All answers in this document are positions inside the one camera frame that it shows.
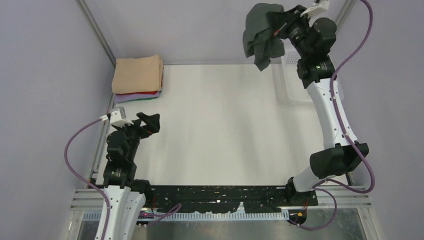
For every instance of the dark grey t-shirt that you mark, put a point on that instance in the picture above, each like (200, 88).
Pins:
(258, 37)

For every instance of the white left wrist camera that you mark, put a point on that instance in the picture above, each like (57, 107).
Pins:
(117, 117)

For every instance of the white plastic basket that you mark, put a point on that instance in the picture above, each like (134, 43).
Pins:
(289, 89)

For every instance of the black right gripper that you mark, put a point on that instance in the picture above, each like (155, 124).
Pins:
(281, 21)

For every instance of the white slotted cable duct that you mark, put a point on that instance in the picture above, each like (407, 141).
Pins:
(236, 216)

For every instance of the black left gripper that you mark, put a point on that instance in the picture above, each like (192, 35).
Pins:
(141, 126)

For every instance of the folded beige t-shirt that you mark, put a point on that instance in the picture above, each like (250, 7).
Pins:
(136, 75)

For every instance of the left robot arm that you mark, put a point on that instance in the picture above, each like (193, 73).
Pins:
(123, 194)

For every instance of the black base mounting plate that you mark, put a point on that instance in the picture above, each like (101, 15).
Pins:
(221, 199)

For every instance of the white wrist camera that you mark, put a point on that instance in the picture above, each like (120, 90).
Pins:
(117, 117)
(319, 7)

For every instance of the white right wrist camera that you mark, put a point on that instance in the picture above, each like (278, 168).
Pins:
(319, 7)

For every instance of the folded lavender t-shirt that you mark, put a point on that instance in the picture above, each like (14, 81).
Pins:
(121, 98)

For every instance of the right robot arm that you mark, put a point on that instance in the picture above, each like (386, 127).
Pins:
(342, 152)

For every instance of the folded green t-shirt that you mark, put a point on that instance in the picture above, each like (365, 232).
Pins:
(145, 98)

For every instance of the aluminium frame rail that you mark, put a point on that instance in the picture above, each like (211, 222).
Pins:
(336, 195)

